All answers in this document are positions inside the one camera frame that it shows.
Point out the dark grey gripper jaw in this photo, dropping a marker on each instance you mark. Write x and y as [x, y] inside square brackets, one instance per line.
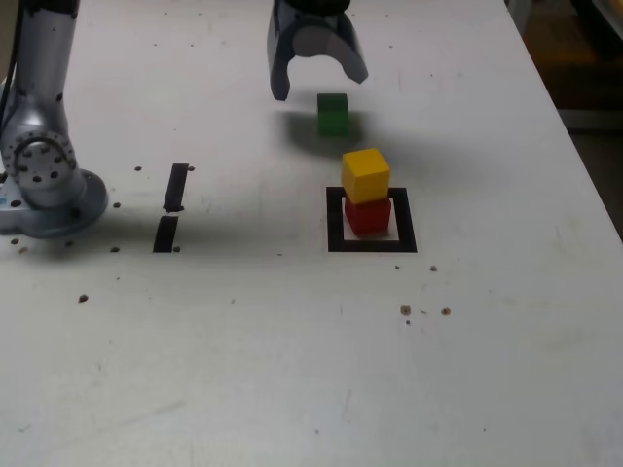
[278, 53]

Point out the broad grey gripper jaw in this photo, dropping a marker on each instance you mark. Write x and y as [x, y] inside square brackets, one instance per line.
[348, 51]

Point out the green cube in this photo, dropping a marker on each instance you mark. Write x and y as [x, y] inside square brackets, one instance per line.
[333, 117]

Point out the yellow cube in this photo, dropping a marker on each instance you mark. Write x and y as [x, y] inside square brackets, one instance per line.
[365, 175]

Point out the red cube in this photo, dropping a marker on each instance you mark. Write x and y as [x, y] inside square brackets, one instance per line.
[367, 219]

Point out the black tape square outline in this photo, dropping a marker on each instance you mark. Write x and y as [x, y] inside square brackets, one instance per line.
[370, 244]

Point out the black tape strip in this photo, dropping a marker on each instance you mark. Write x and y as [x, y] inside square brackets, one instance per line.
[175, 190]

